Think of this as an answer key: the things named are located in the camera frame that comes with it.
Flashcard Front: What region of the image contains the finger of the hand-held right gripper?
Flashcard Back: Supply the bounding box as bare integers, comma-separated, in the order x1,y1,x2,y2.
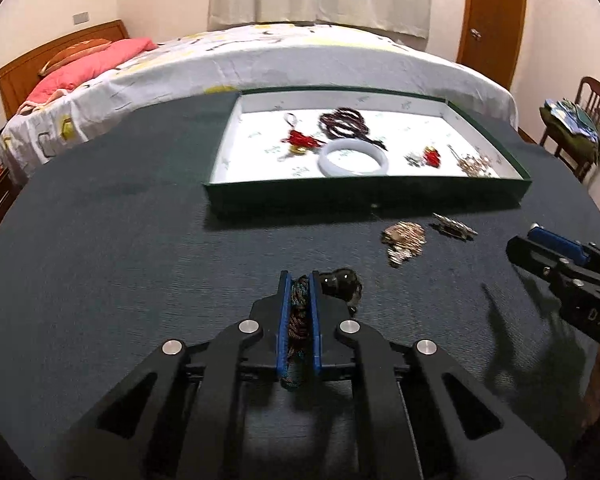
506,236,576,281
527,223,592,267

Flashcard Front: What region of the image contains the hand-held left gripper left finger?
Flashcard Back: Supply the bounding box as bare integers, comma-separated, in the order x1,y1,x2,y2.
62,270,289,480

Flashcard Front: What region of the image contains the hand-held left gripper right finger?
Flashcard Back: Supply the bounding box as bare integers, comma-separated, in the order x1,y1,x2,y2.
307,270,566,480

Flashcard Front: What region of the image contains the dark beaded bracelet with tassel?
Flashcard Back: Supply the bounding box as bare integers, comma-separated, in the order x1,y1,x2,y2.
280,267,365,391

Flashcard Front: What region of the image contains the silver metal brooch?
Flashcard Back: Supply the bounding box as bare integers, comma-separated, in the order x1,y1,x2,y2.
432,212,479,242

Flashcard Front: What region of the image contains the gold cluster brooch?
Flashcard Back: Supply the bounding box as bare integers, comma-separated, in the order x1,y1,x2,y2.
381,220,427,268

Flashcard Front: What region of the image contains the red flower brooch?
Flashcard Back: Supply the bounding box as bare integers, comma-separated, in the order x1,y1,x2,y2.
405,146,441,168

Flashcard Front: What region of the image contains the white jade bangle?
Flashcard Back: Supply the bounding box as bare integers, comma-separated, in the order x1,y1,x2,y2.
317,139,390,177

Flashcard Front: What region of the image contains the shallow green cardboard box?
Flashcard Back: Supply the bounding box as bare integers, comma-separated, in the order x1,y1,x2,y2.
202,87,532,218

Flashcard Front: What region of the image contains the red tassel gold pendant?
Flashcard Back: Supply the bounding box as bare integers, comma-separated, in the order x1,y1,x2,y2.
279,112,323,161

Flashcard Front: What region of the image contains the dark red bead bracelet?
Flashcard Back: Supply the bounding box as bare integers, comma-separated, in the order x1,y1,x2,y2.
319,106,390,152

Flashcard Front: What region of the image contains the pile of clothes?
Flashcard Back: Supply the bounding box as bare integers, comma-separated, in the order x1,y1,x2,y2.
539,99,600,161

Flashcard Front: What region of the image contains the wooden chair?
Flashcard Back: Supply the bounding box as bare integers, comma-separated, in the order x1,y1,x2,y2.
540,76,600,181

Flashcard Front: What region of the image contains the dark table cloth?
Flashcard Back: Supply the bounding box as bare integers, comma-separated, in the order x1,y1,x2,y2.
0,90,600,480

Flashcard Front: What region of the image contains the wooden door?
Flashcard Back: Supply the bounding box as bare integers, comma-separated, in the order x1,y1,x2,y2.
456,0,528,90

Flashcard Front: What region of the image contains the bed with patterned sheet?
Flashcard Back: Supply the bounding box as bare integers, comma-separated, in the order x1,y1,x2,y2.
0,22,518,181

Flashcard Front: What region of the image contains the pink pillow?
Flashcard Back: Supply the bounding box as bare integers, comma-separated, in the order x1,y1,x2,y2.
17,36,158,113

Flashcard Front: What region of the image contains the orange pillow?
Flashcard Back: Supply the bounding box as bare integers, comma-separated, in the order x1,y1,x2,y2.
39,39,112,77

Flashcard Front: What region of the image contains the wooden headboard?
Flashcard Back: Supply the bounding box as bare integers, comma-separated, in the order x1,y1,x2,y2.
0,20,131,121

